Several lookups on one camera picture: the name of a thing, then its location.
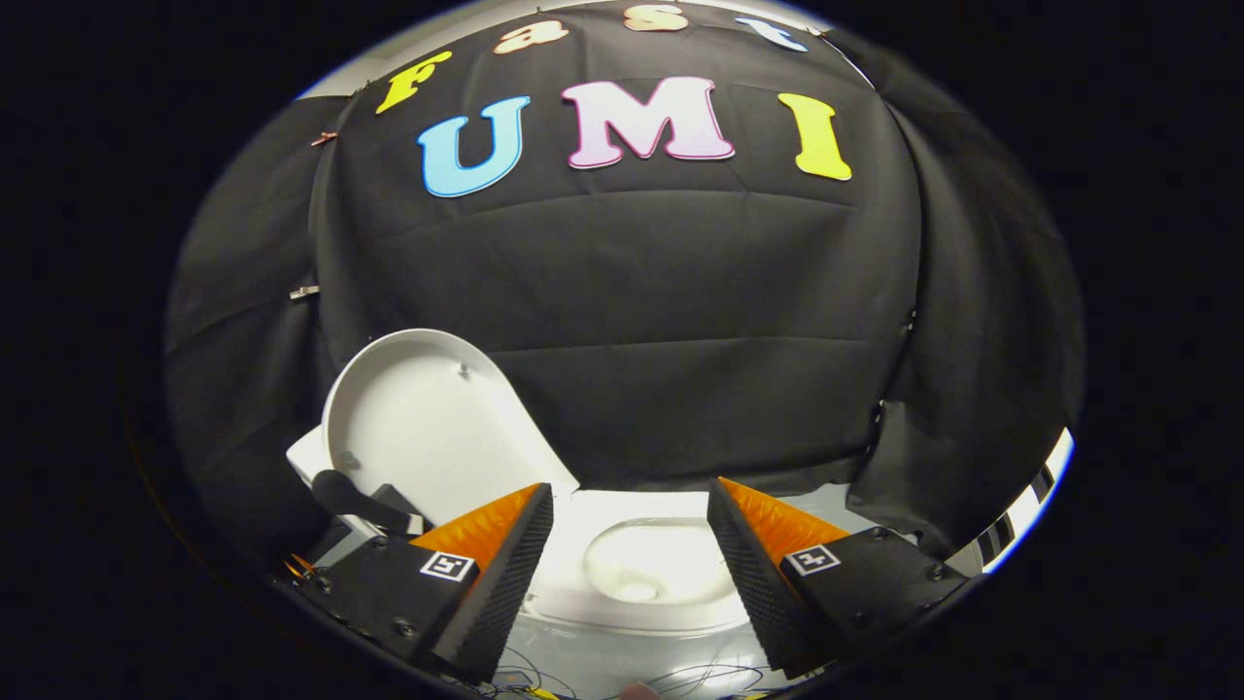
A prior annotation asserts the white toilet seat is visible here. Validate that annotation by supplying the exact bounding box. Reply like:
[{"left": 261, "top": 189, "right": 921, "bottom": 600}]
[{"left": 525, "top": 489, "right": 754, "bottom": 633}]

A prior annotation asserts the black backdrop cloth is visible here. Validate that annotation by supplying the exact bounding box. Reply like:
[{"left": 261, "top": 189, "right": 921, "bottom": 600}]
[{"left": 165, "top": 5, "right": 1085, "bottom": 575}]

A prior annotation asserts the white toilet lid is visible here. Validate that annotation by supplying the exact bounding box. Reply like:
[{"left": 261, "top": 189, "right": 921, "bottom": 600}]
[{"left": 321, "top": 329, "right": 581, "bottom": 531}]

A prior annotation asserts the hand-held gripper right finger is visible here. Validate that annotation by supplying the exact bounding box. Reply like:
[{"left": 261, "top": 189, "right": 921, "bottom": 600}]
[{"left": 707, "top": 476, "right": 973, "bottom": 682}]

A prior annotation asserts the black cable tangle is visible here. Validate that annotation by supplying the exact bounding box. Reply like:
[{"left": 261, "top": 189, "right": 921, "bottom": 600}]
[{"left": 481, "top": 661, "right": 778, "bottom": 700}]

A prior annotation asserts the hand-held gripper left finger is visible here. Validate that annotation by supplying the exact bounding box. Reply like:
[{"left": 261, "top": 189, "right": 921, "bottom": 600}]
[{"left": 292, "top": 481, "right": 555, "bottom": 686}]

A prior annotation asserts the black round lid knob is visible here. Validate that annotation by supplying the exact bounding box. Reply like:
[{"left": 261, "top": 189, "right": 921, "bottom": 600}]
[{"left": 311, "top": 469, "right": 433, "bottom": 538}]

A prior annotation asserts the white toilet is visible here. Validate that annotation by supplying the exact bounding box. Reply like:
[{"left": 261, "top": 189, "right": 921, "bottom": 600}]
[{"left": 287, "top": 428, "right": 778, "bottom": 638}]

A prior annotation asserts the white striped panel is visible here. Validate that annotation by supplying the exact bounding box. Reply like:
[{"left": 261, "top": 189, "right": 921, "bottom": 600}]
[{"left": 972, "top": 428, "right": 1075, "bottom": 575}]

